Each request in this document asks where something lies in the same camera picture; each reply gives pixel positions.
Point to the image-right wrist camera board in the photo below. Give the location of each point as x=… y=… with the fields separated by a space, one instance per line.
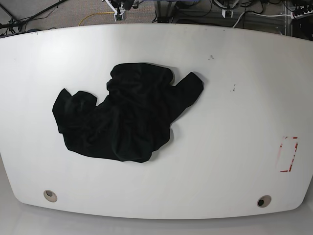
x=227 y=13

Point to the white power strip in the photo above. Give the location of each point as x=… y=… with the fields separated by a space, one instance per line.
x=302 y=12

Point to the red tape rectangle marking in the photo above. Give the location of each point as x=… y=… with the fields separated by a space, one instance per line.
x=287 y=152

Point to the black T-shirt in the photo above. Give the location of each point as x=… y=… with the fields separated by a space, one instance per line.
x=134 y=119

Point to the table cable grommet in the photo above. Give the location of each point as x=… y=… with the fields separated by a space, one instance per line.
x=50 y=196
x=264 y=201

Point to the grey metal stand base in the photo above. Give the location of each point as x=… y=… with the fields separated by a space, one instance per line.
x=164 y=9

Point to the black robot arm image-left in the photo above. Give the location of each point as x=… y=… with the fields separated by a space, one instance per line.
x=123 y=4

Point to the right table cable grommet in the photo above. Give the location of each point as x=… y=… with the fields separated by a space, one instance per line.
x=264 y=201

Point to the left table cable grommet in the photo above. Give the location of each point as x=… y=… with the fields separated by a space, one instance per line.
x=50 y=196

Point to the black tripod leg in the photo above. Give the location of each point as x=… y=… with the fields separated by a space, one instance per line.
x=13 y=19

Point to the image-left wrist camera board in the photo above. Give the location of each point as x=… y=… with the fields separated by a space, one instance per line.
x=120 y=16

